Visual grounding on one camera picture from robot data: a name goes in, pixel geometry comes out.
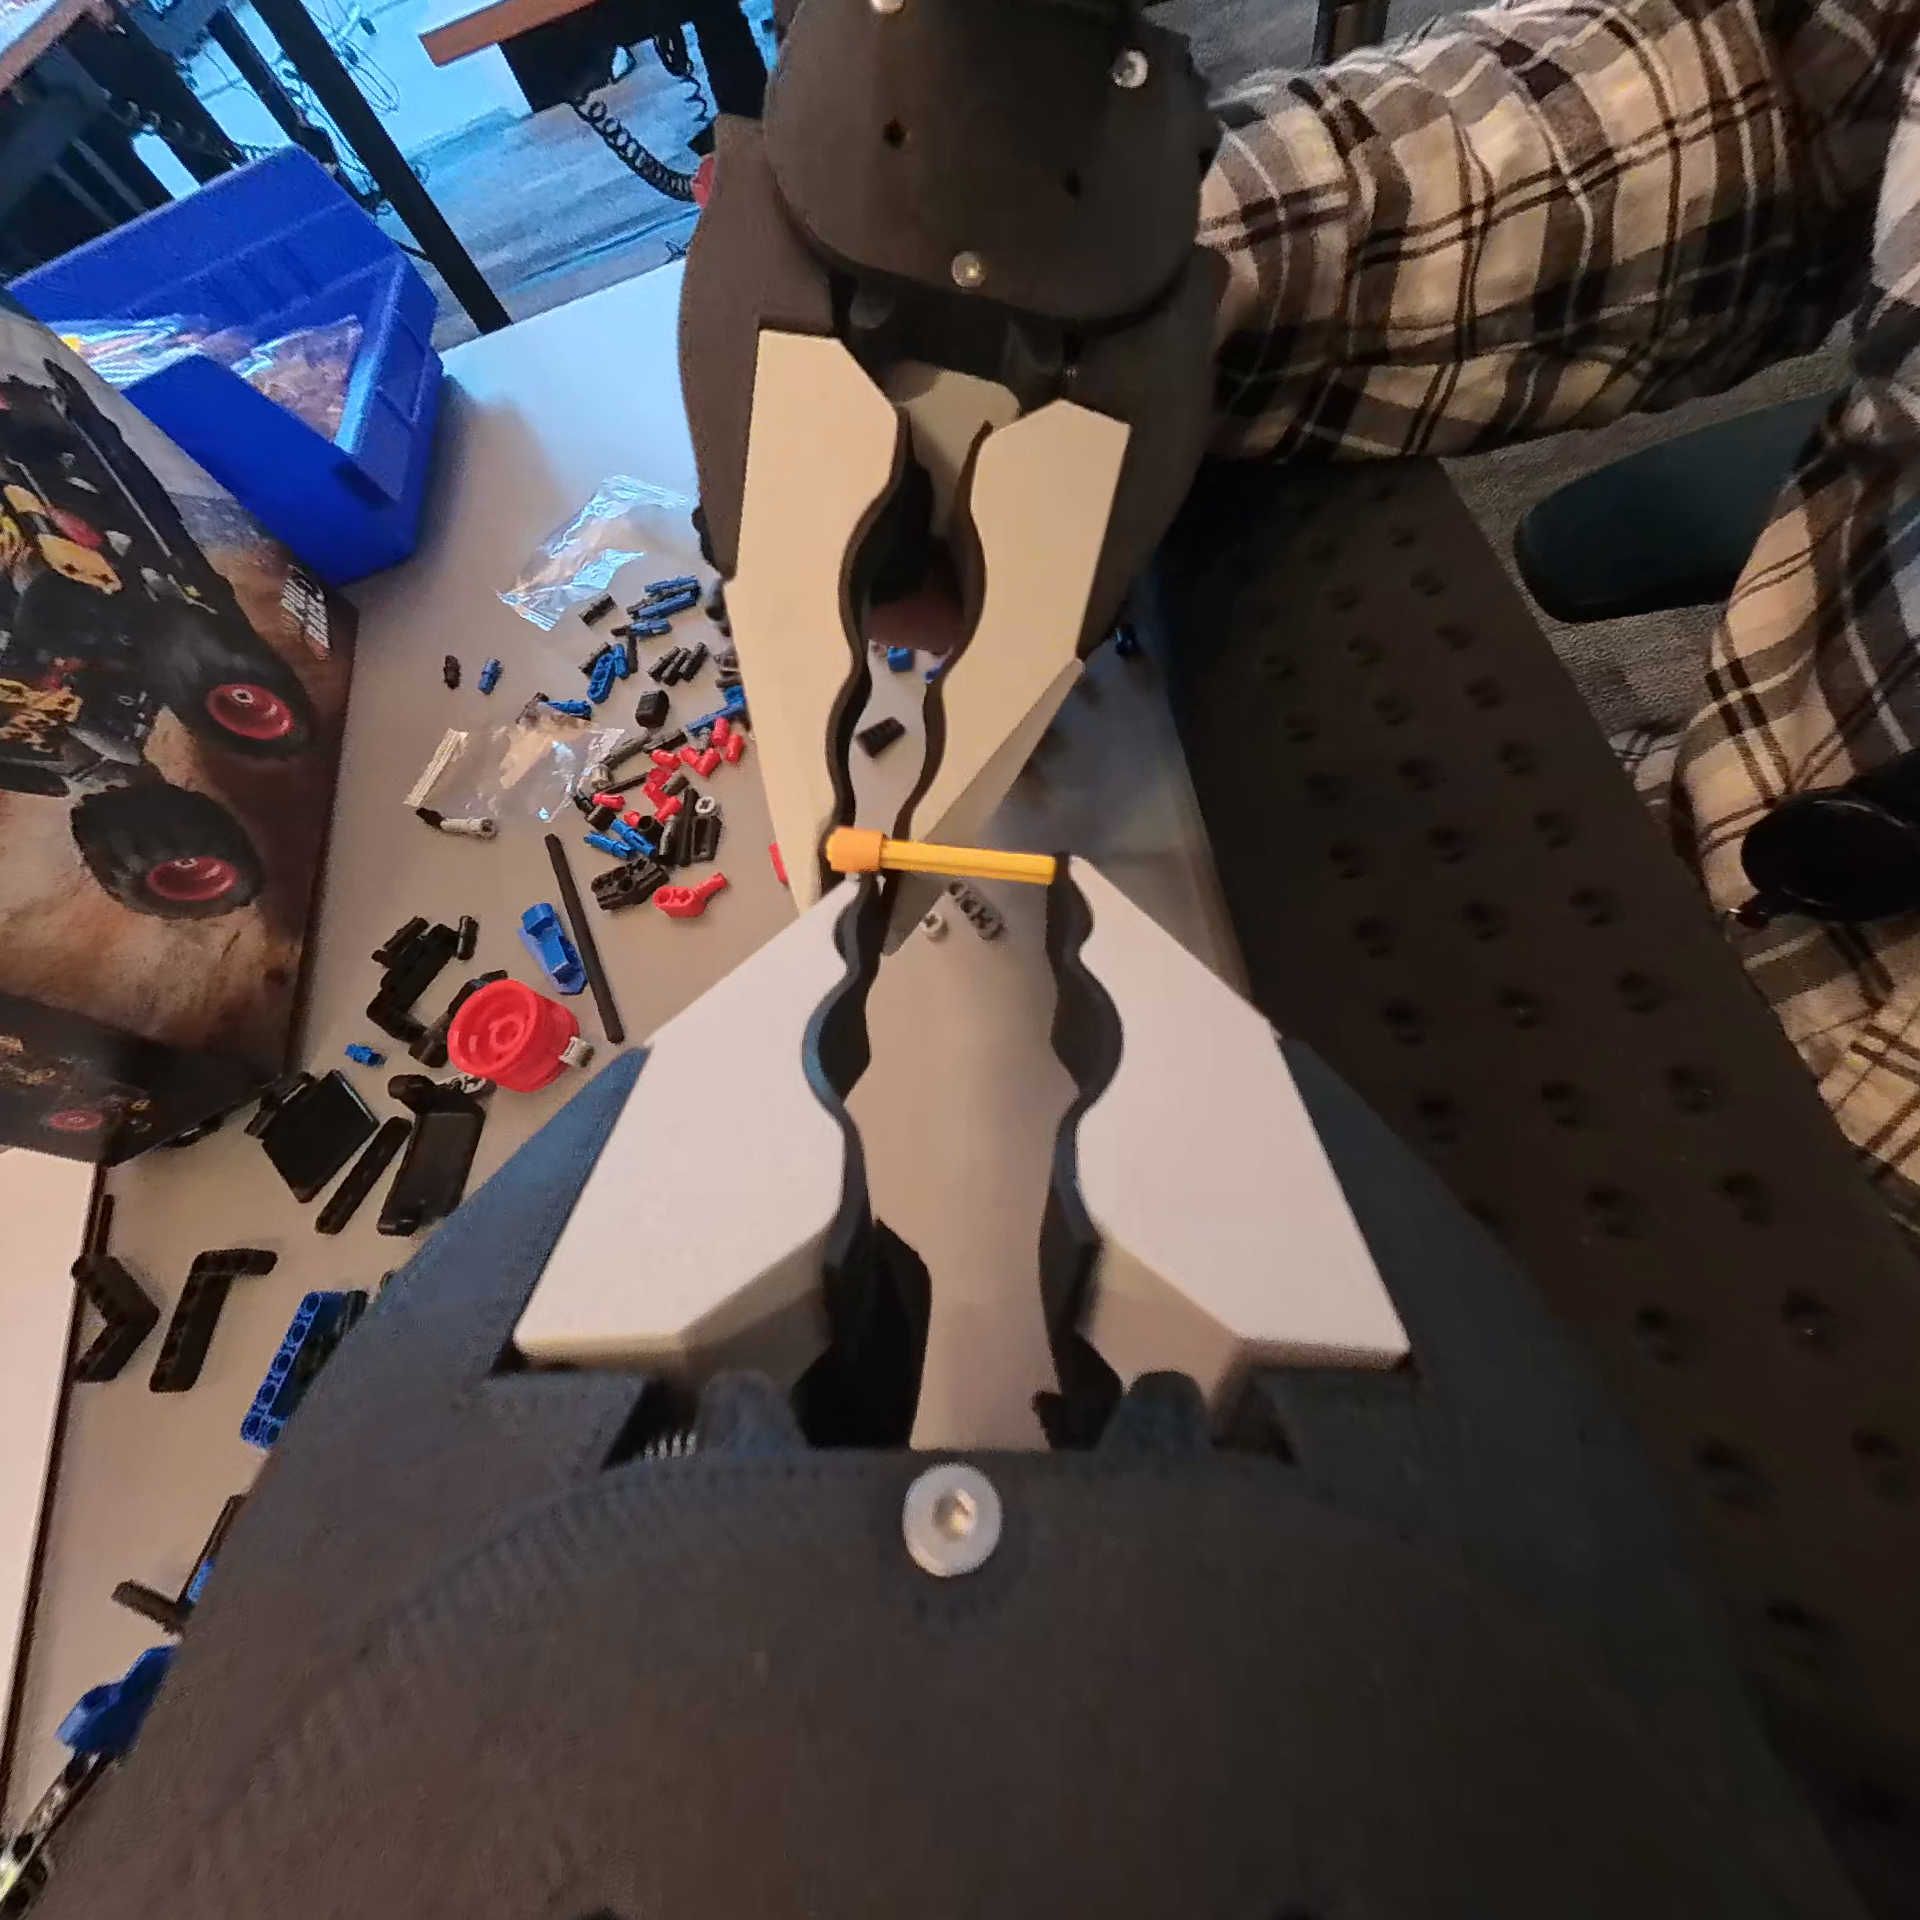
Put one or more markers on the toy truck set box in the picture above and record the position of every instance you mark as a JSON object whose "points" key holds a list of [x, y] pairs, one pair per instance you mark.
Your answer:
{"points": [[152, 781]]}

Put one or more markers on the person's right hand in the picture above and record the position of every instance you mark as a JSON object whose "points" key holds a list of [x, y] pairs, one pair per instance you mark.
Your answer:
{"points": [[920, 615]]}

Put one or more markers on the crumpled shiny plastic bag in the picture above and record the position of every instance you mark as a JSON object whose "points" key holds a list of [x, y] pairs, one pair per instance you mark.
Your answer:
{"points": [[257, 362]]}

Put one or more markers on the blue curved toy panel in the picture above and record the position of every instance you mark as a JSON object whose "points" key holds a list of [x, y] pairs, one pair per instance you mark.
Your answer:
{"points": [[554, 944]]}

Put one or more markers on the black square toy panel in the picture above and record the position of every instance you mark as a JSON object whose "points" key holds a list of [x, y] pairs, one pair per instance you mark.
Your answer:
{"points": [[316, 1126]]}

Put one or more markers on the teal office chair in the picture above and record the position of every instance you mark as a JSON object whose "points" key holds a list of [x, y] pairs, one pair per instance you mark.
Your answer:
{"points": [[1649, 517]]}

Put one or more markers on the black curved toy panel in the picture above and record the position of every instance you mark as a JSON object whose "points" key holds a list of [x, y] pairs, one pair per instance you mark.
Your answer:
{"points": [[436, 1155]]}

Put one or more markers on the yellow toy axle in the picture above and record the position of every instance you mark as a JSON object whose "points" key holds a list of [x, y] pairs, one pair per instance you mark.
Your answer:
{"points": [[976, 864]]}

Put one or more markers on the grey short toy beam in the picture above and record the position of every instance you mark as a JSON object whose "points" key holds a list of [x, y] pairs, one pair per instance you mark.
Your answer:
{"points": [[976, 910]]}

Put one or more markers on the blue storage bin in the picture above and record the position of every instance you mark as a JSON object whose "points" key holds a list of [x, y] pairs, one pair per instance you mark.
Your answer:
{"points": [[303, 453]]}

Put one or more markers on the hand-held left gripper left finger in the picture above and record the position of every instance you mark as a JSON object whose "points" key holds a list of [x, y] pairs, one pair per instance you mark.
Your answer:
{"points": [[689, 1199]]}

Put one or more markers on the red toy wheel rim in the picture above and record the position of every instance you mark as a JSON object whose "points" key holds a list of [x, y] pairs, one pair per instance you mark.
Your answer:
{"points": [[504, 1038]]}

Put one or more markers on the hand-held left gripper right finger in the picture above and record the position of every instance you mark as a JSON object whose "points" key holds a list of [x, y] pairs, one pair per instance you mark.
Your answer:
{"points": [[1230, 1199]]}

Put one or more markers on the pile of small toy pins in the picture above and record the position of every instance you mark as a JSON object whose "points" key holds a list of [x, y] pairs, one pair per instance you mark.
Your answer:
{"points": [[662, 781]]}

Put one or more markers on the red toy connector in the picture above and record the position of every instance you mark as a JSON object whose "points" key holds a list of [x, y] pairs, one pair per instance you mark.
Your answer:
{"points": [[689, 896]]}

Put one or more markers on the black toy connector block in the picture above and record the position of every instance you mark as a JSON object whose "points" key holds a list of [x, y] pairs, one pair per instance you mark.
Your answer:
{"points": [[633, 882]]}

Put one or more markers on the clear plastic bag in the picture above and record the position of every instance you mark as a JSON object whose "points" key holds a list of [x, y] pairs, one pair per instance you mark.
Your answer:
{"points": [[496, 760], [586, 556]]}

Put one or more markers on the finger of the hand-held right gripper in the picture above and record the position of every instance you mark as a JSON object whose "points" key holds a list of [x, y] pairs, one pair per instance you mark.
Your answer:
{"points": [[806, 523], [1058, 523]]}

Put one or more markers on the person's right forearm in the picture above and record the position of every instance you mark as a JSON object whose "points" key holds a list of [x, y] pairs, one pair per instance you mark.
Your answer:
{"points": [[1501, 227]]}

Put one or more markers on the blue angled toy beam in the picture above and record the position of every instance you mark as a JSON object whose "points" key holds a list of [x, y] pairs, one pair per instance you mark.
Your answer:
{"points": [[286, 1378]]}

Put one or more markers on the grey desk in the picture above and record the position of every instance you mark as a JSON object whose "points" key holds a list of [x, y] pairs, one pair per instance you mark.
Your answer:
{"points": [[397, 675]]}

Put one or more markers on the long black toy axle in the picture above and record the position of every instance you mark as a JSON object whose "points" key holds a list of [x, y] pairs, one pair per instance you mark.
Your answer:
{"points": [[586, 944]]}

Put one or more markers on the pile of black toy beams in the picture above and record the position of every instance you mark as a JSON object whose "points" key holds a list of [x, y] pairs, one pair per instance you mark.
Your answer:
{"points": [[188, 1328]]}

